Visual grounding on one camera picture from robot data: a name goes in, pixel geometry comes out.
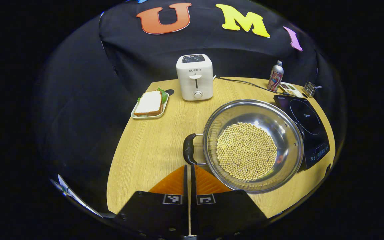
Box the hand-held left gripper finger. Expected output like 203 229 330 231
191 164 269 239
113 164 189 239

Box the stainless steel pot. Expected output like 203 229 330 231
183 99 304 194

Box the black induction cooktop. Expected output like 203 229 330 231
273 95 330 172

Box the pile of soybeans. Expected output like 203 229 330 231
216 122 278 181

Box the sandwich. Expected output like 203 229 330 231
134 88 168 117

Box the white toaster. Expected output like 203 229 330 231
176 54 214 101

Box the silver drink bottle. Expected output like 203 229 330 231
267 60 284 92

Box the white divided bean tray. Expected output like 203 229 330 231
279 82 304 98

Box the black backdrop cloth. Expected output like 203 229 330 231
33 0 346 214

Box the black power cable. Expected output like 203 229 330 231
214 76 291 97

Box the wire utensil holder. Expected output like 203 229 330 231
303 81 316 98

